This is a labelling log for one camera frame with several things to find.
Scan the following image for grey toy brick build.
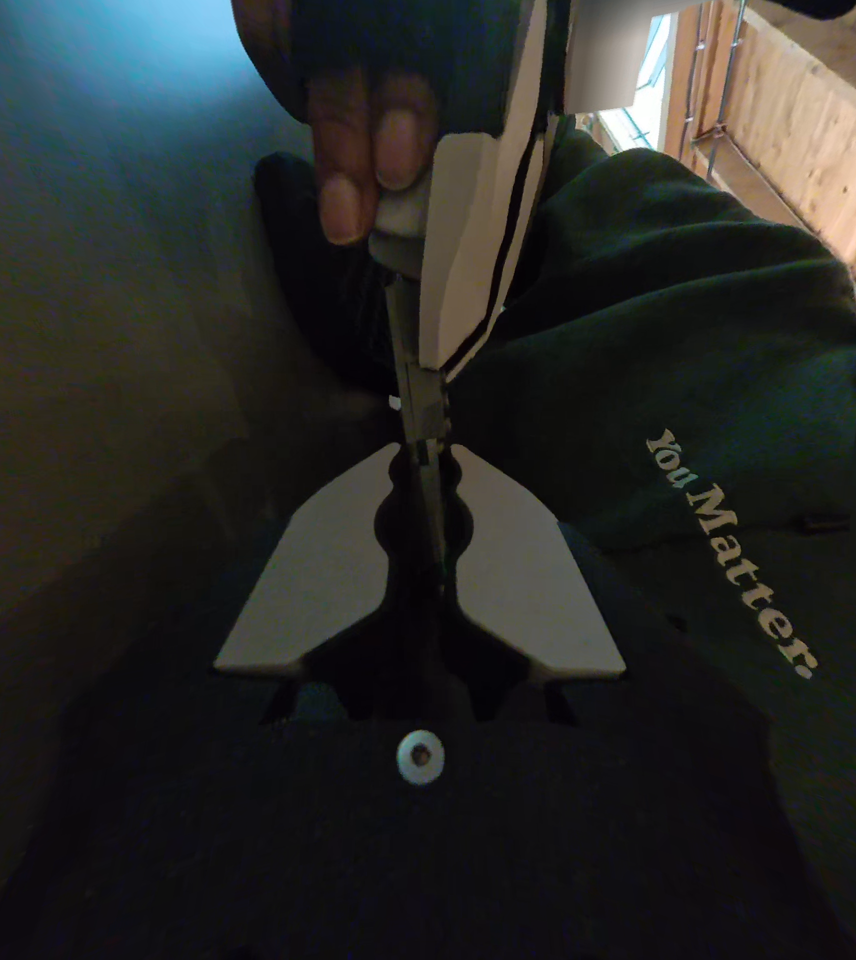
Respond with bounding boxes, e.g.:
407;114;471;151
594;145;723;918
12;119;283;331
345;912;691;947
385;270;453;594

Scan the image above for black chair armrest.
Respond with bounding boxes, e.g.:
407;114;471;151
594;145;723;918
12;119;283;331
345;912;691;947
251;150;403;395

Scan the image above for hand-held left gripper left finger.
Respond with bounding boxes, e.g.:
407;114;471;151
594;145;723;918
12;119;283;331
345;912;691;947
212;441;408;675

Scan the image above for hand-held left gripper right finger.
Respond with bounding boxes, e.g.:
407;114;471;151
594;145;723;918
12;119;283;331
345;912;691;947
439;442;629;681

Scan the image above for person's right hand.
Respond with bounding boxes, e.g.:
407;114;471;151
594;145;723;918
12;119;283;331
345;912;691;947
235;0;442;246

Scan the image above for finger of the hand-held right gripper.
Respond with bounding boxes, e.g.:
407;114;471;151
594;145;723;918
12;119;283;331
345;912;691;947
445;0;573;381
368;133;523;372

